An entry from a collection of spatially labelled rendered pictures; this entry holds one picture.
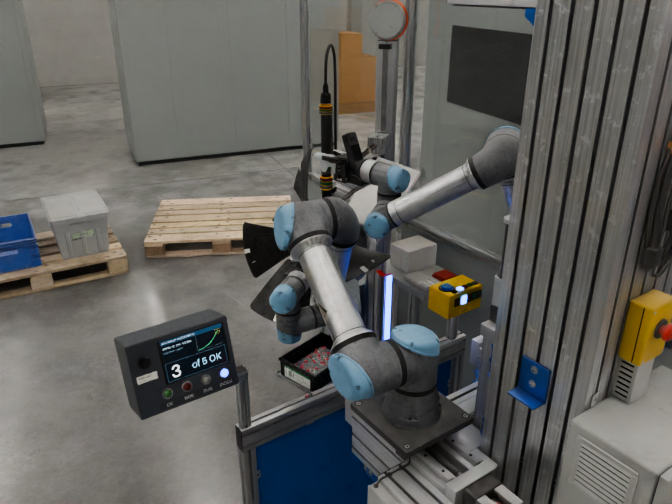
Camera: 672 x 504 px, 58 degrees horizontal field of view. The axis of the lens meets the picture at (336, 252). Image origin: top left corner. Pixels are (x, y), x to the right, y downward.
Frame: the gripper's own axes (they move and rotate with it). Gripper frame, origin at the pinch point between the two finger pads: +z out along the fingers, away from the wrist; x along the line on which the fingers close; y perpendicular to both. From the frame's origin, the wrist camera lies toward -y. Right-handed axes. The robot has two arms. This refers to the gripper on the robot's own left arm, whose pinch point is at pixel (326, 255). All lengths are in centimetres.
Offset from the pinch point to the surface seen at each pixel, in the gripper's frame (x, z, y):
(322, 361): 34.0, -12.8, 0.9
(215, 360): 2, -64, 8
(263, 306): 18.7, -4.6, 24.6
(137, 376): -2, -79, 20
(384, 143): -22, 70, -4
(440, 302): 18.6, 6.3, -36.9
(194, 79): -13, 459, 323
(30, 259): 68, 126, 276
